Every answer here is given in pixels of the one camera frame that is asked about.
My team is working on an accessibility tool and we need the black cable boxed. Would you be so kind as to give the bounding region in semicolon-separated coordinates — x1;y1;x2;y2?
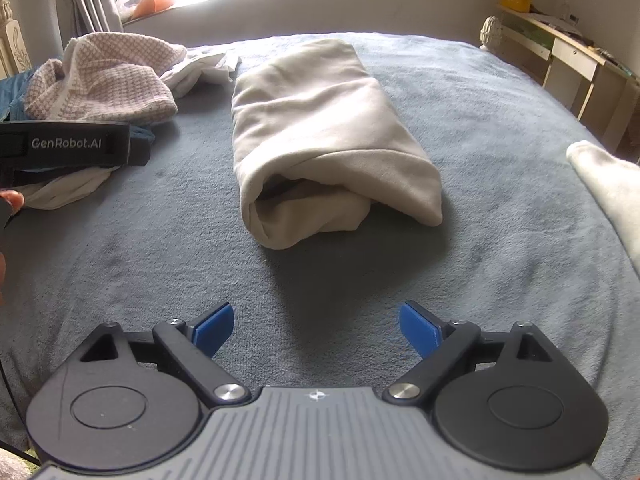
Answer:
0;355;41;461

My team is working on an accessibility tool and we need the pink white knitted sweater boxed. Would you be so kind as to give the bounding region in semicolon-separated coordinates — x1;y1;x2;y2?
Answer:
25;32;188;123

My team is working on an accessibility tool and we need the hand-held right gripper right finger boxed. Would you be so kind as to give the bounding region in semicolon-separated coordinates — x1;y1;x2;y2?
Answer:
382;301;563;403

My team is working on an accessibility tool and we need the white crumpled cloth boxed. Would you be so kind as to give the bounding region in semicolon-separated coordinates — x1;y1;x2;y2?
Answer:
160;46;242;98

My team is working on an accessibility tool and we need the cream carved headboard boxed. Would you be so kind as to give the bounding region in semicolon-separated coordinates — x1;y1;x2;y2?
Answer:
0;0;26;81

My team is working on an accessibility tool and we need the person's left hand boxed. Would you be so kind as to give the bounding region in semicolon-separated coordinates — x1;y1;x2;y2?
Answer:
0;189;26;216

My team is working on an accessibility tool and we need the cream carved bedpost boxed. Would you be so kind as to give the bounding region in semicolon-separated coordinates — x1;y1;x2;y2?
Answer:
479;16;503;52

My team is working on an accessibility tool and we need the white garment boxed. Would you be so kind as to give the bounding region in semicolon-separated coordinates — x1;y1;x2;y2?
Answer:
20;165;118;209

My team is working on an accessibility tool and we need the beige zip jacket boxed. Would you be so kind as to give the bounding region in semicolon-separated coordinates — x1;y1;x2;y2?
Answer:
231;38;444;250

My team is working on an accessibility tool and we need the white fluffy towel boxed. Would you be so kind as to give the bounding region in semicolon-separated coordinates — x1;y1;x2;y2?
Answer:
566;140;640;281

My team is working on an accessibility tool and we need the wooden desk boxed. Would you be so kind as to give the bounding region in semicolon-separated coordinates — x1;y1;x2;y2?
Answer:
497;5;640;161

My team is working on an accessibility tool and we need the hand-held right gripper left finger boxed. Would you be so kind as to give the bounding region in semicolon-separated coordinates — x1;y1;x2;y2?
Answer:
77;301;252;407

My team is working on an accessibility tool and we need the orange bag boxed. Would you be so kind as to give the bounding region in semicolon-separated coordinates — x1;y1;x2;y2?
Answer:
132;0;173;17

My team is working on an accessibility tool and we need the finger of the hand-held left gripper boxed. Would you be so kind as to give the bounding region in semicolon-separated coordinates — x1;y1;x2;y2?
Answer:
129;132;151;166

